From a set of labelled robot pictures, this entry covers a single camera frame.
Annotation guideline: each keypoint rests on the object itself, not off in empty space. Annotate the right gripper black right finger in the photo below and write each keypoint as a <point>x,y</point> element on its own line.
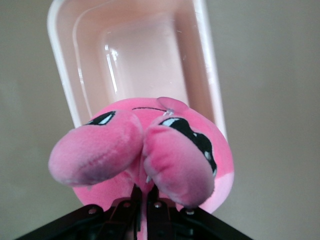
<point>158,220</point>

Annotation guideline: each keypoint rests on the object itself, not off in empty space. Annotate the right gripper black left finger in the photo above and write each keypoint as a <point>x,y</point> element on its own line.
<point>130,220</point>

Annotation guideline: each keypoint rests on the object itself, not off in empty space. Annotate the pink plush toy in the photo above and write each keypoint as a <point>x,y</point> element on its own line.
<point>112,150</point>

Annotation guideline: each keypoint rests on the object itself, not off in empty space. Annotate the white plastic box base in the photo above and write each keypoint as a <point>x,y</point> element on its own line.
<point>137,62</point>

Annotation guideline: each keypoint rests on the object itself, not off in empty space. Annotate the large table cover sheet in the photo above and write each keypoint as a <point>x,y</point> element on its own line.
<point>275,100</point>

